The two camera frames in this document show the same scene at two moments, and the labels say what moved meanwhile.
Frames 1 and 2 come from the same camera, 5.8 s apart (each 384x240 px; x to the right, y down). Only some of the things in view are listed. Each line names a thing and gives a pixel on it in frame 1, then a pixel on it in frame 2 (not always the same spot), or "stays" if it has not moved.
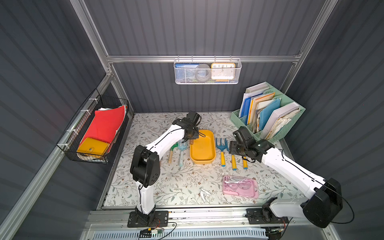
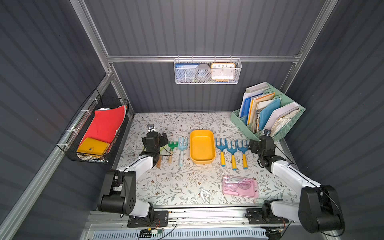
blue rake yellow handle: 222,149 stays
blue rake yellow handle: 234,163 stays
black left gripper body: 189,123 -> 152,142
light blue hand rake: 182,146 stays
